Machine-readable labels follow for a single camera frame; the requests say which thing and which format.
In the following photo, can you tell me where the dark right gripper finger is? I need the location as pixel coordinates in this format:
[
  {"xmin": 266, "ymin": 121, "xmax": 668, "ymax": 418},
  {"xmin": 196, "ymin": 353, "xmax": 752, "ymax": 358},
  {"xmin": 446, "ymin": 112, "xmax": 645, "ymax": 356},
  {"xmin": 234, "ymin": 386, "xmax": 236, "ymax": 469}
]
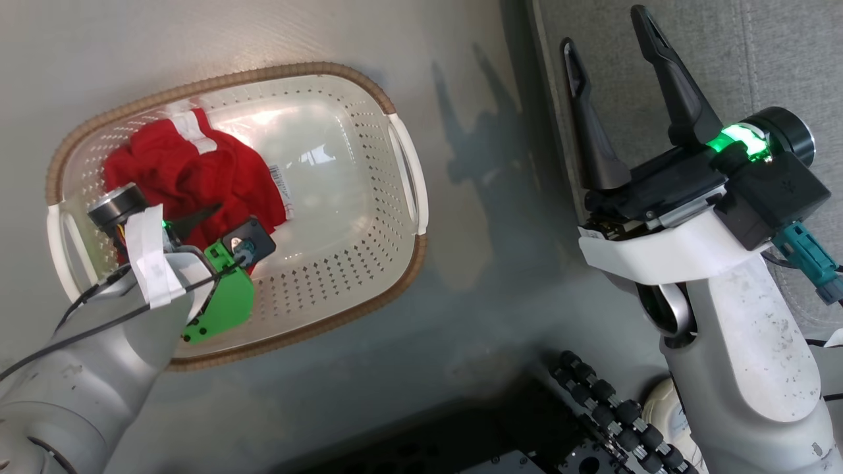
[
  {"xmin": 630, "ymin": 5, "xmax": 724, "ymax": 147},
  {"xmin": 560, "ymin": 38, "xmax": 632, "ymax": 192}
]

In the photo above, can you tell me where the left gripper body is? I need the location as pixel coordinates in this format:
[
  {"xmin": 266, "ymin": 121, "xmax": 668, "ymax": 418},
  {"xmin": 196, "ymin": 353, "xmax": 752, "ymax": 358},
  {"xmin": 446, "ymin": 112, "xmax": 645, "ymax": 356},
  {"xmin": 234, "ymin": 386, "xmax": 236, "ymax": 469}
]
[{"xmin": 88, "ymin": 184, "xmax": 218, "ymax": 311}]

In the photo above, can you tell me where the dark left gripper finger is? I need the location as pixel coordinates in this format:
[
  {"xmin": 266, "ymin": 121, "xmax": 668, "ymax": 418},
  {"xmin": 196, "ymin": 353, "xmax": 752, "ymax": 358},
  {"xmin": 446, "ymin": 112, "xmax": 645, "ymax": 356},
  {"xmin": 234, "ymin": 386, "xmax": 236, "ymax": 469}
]
[{"xmin": 171, "ymin": 203, "xmax": 224, "ymax": 240}]

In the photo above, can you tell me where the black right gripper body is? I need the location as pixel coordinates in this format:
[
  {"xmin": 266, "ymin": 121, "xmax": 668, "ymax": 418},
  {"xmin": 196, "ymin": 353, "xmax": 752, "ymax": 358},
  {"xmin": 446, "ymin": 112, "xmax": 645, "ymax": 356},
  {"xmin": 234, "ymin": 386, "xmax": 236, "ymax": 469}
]
[{"xmin": 584, "ymin": 106, "xmax": 817, "ymax": 229}]

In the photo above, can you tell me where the red cloth garment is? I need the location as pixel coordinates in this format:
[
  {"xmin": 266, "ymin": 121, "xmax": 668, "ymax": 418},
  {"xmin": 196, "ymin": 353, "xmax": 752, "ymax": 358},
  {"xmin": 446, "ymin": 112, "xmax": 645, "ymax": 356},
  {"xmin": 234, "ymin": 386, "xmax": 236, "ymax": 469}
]
[{"xmin": 103, "ymin": 109, "xmax": 294, "ymax": 254}]

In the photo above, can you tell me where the cream perforated laundry basket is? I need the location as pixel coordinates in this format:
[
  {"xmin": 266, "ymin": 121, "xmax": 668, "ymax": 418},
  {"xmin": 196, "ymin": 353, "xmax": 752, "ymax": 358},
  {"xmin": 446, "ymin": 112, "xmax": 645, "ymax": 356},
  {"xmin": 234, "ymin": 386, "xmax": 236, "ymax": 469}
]
[{"xmin": 45, "ymin": 62, "xmax": 430, "ymax": 371}]

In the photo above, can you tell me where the black roller omni wheel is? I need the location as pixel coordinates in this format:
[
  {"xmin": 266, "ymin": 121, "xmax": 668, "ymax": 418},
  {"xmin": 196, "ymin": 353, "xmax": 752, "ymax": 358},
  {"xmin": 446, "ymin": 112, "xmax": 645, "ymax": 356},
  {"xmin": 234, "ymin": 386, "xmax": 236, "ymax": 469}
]
[{"xmin": 549, "ymin": 350, "xmax": 699, "ymax": 474}]

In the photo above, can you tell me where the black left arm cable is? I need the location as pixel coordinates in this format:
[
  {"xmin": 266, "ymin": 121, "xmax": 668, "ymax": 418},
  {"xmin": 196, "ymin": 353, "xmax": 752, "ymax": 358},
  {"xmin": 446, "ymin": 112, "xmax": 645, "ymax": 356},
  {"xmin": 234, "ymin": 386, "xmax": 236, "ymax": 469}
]
[{"xmin": 0, "ymin": 260, "xmax": 248, "ymax": 382}]

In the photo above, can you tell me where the teal camera cable connector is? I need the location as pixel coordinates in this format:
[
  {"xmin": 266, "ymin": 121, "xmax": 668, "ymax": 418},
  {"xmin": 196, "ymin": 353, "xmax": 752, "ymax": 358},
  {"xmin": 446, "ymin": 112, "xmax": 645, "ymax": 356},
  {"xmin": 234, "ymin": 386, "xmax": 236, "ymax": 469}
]
[{"xmin": 772, "ymin": 221, "xmax": 843, "ymax": 305}]

